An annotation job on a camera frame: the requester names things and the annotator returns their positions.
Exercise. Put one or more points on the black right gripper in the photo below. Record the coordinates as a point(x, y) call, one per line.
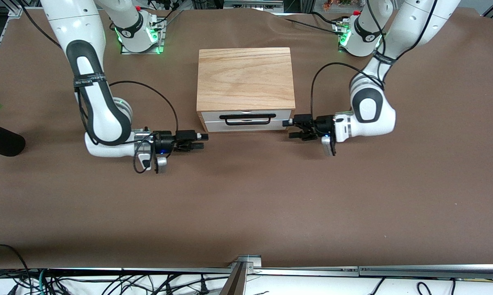
point(163, 141)

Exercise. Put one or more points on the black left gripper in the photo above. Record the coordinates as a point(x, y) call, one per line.
point(322, 123)

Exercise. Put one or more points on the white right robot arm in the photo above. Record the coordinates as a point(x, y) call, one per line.
point(99, 106)

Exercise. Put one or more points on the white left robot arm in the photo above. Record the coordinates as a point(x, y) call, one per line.
point(369, 110)

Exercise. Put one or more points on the light wooden drawer cabinet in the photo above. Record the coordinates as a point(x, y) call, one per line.
point(246, 78)

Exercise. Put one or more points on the brown table cloth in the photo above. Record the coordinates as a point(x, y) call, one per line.
point(246, 205)

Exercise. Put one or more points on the black ribbed cylinder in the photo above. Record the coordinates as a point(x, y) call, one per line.
point(1, 141)

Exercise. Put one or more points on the aluminium camera post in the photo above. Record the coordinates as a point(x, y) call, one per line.
point(238, 282)

